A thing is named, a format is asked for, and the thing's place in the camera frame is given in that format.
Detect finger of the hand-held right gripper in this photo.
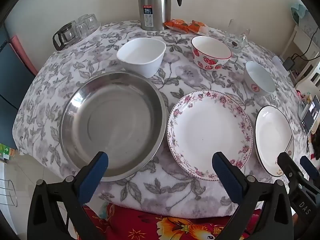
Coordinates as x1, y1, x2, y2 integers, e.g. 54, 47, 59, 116
277, 152, 320, 202
300, 156, 320, 182

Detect floral rimmed white plate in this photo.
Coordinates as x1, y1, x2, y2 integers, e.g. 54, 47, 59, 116
167, 89, 253, 181

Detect green box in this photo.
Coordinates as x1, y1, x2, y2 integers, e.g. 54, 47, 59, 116
0, 144, 17, 161

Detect metal wire rack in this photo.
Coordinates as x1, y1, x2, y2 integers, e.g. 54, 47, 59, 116
0, 179, 18, 207

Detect white square bowl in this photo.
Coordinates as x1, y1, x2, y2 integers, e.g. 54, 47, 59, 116
116, 37, 166, 78

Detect blue cabinet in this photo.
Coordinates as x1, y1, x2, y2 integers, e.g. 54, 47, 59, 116
0, 25, 38, 115

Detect red floral cloth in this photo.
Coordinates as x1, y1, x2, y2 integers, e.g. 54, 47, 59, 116
82, 202, 263, 240

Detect stainless steel thermos jug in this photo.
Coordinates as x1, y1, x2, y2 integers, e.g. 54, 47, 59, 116
138, 0, 183, 31

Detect black cable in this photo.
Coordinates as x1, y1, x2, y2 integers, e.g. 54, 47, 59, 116
292, 27, 320, 62

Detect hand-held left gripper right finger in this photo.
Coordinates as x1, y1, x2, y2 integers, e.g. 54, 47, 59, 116
212, 151, 293, 240

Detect glass teapot black handle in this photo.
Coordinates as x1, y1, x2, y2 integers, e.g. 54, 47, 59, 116
52, 21, 80, 51

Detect clear glass cup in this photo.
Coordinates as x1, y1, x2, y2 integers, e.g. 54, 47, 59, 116
84, 14, 99, 32
75, 20, 89, 38

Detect small white bowl red mark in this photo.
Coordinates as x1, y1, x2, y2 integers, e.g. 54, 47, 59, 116
244, 61, 276, 97

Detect white wooden furniture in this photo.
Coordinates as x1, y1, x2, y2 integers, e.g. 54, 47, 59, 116
280, 25, 320, 88

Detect pink strip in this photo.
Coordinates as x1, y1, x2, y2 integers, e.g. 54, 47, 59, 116
10, 35, 38, 77

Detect clear tall glass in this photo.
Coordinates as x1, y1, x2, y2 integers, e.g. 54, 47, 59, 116
229, 19, 250, 38

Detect clear glass mug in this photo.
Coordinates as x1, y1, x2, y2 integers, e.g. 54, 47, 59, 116
223, 29, 248, 53

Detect orange snack packet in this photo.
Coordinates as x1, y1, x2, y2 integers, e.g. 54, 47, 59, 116
189, 20, 210, 36
164, 19, 190, 33

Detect small colourful boxes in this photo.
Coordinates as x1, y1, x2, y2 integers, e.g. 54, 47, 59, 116
297, 92, 313, 110

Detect smartphone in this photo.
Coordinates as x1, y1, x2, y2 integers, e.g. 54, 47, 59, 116
301, 96, 320, 135

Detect dark cloth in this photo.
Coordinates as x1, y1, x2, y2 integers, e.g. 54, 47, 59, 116
307, 124, 320, 160

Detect pale green bag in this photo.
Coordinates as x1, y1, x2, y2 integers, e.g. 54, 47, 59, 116
291, 2, 310, 26

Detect stainless steel basin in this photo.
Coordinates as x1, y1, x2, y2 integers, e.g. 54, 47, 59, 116
59, 71, 167, 182

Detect black rimmed white plate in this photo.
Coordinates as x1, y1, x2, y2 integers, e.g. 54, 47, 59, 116
254, 105, 295, 177

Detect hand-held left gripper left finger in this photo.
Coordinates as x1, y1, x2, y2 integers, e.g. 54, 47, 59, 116
27, 151, 109, 240

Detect strawberry print bowl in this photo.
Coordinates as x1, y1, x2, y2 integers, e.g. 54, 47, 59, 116
191, 36, 232, 70

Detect black charger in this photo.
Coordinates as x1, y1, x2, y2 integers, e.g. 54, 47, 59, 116
284, 57, 296, 71

